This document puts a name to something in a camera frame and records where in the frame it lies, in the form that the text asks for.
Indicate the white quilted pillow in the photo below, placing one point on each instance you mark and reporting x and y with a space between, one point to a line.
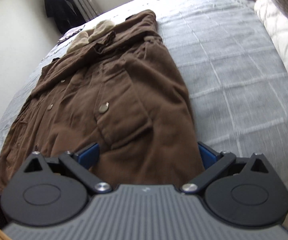
276 25

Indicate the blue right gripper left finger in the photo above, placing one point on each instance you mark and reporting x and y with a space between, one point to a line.
88 156

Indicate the brown coat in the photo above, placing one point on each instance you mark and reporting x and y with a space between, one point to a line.
122 92

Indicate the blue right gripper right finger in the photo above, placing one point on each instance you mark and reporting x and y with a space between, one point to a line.
208 155

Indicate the dark hanging clothes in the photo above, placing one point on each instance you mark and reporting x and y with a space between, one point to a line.
65 14

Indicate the beige fur collar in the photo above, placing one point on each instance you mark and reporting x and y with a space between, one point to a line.
89 35

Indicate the patterned folded cloth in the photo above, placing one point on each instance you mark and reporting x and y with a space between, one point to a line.
70 33

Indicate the grey checked bedspread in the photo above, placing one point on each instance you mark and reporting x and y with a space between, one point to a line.
236 80

